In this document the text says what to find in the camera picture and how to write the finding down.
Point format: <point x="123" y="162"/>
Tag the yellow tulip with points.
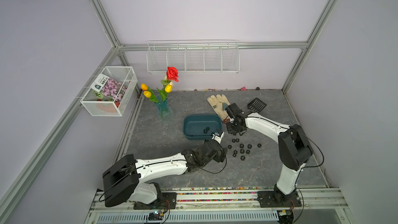
<point x="147" y="94"/>
<point x="168" y="88"/>
<point x="144" y="87"/>

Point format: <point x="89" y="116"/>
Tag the black slotted plastic scoop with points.
<point x="256" y="105"/>

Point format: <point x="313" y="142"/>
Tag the yellow tulip right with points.
<point x="168" y="88"/>

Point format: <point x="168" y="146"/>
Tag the teal plastic storage box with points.
<point x="194" y="125"/>

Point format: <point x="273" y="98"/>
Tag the yellow tulip lower left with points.
<point x="147" y="94"/>

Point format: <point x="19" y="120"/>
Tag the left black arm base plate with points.
<point x="167" y="200"/>

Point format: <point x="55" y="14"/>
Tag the yellow tulip upper left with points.
<point x="144" y="87"/>

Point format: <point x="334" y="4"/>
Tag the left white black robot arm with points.
<point x="131" y="179"/>

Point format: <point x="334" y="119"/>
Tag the aluminium front rail frame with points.
<point x="226" y="206"/>

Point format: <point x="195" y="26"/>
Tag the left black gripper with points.
<point x="221" y="155"/>

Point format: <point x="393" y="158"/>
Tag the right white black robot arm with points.
<point x="294" y="146"/>

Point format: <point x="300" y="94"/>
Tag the beige work glove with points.
<point x="219" y="103"/>

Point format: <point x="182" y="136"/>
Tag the white wire wall shelf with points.
<point x="194" y="57"/>

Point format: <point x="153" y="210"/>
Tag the teal glass flower vase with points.
<point x="164" y="110"/>

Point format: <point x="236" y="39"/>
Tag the red artificial rose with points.
<point x="172" y="74"/>

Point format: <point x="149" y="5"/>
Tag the white wire side basket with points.
<point x="103" y="108"/>

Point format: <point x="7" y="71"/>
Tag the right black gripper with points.
<point x="230" y="129"/>

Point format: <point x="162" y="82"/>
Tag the purple flower seed packet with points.
<point x="107" y="88"/>

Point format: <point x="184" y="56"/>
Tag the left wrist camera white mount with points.
<point x="218" y="136"/>

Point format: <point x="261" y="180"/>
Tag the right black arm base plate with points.
<point x="275" y="199"/>

